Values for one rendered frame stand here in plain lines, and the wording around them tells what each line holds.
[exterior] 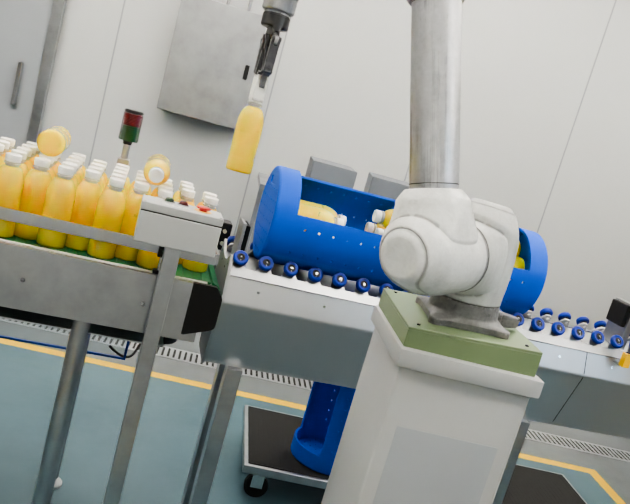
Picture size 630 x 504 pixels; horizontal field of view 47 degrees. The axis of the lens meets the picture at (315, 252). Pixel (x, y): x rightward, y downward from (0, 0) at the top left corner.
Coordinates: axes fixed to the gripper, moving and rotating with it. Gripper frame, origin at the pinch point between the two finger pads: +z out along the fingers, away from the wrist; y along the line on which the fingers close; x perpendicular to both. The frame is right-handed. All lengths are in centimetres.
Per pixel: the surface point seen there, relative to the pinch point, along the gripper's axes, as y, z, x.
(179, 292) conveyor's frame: -10, 57, 9
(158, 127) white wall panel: 349, 25, -16
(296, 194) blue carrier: -3.0, 25.1, -17.3
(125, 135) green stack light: 46, 23, 28
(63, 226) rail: -6, 47, 41
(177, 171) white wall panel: 345, 53, -36
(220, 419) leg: 3, 96, -14
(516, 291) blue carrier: -12, 37, -91
